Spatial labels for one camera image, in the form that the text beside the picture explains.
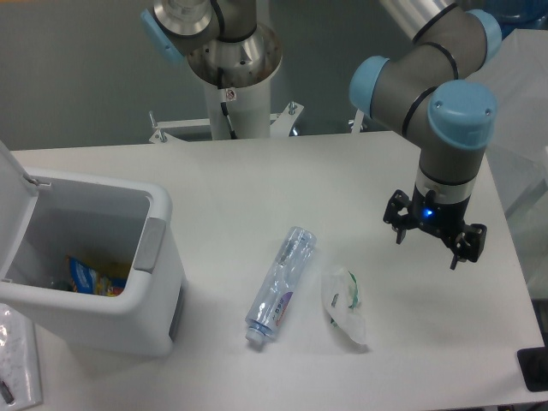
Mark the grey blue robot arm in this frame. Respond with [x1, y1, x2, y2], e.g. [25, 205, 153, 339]
[140, 1, 502, 263]

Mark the blue yellow snack wrapper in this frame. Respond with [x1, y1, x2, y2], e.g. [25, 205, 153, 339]
[65, 256, 127, 297]

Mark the white side table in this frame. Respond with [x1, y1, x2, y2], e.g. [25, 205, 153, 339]
[477, 29, 547, 300]

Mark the white green wrapper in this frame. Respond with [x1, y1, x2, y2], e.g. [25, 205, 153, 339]
[320, 265, 367, 346]

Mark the crushed clear plastic bottle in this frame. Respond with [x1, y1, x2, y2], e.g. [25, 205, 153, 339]
[245, 226, 317, 347]

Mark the black device at edge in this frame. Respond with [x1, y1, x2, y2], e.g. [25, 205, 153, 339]
[517, 347, 547, 392]

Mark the white tray with plastic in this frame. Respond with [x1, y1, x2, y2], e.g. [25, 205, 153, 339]
[1, 303, 43, 410]

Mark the black cable on pedestal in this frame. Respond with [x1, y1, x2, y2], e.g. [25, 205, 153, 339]
[216, 66, 239, 140]

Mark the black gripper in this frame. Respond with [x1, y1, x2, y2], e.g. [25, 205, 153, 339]
[383, 181, 487, 270]

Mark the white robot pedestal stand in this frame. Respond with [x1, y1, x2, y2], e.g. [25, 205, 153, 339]
[149, 80, 304, 144]

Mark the white open trash can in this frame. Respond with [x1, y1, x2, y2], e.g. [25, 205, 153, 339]
[1, 148, 188, 356]

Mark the blue water jug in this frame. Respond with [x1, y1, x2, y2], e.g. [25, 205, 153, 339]
[485, 0, 547, 39]

